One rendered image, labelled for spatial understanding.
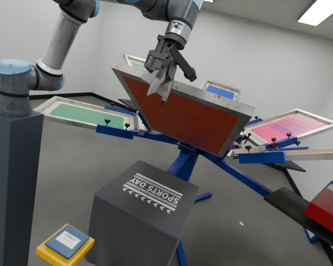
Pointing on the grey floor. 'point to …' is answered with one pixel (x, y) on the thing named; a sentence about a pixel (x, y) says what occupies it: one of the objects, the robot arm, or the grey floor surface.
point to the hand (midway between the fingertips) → (157, 102)
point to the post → (48, 254)
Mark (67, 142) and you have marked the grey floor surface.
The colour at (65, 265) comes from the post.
